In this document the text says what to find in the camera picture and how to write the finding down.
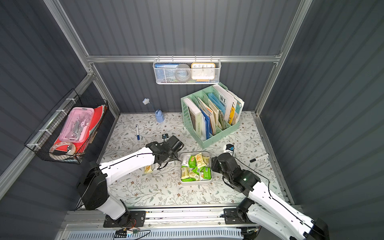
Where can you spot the blue white marker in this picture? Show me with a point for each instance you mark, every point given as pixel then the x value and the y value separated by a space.
pixel 138 133

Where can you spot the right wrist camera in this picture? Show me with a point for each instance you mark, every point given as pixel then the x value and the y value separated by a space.
pixel 229 148

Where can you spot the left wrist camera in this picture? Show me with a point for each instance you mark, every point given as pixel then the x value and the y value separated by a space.
pixel 165 137

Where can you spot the yellow white clock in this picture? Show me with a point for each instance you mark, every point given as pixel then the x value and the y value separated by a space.
pixel 203 71

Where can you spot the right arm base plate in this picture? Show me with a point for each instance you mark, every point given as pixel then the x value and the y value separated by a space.
pixel 235 216

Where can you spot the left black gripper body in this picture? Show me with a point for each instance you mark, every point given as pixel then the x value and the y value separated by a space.
pixel 167 154

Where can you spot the blue small bottle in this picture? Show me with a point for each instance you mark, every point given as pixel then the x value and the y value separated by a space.
pixel 158 113

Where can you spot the white book WE cover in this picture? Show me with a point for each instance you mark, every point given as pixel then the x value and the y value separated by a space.
pixel 228 101

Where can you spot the blue box in basket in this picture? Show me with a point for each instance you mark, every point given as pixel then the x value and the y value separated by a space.
pixel 165 72

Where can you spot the black white pen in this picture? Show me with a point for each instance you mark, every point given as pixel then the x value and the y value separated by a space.
pixel 259 158

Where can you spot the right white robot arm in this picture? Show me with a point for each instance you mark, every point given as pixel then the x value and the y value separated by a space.
pixel 263 207

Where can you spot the yellow cookie packet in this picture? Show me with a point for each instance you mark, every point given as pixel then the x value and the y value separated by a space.
pixel 148 169

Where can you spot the grey tape roll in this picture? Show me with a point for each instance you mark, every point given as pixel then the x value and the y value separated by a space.
pixel 182 73

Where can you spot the mint green file organizer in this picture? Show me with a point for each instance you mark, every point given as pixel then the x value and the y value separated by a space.
pixel 206 100

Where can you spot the white wire wall basket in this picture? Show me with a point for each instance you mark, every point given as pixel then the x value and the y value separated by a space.
pixel 189 62

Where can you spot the black wire side basket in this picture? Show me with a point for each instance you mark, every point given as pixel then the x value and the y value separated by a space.
pixel 45 136

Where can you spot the white brown book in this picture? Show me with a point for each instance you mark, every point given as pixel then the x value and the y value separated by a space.
pixel 196 118

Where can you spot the white storage box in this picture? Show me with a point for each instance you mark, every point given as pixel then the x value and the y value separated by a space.
pixel 196 169

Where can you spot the aluminium rail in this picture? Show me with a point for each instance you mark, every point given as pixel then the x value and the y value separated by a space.
pixel 174 217

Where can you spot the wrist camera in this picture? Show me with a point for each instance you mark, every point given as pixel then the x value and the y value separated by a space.
pixel 165 137
pixel 229 148

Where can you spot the pink plastic case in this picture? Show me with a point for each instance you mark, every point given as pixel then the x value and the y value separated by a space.
pixel 77 125

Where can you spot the clear tape roll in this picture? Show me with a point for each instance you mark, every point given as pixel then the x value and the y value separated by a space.
pixel 63 148

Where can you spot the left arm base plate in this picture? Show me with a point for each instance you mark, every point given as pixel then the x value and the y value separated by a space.
pixel 127 220

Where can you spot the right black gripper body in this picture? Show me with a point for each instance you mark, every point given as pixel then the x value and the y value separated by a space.
pixel 216 164

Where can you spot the blue folder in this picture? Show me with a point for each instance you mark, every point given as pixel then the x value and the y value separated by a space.
pixel 207 124

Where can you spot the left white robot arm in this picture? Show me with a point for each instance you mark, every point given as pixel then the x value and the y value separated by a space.
pixel 93 185

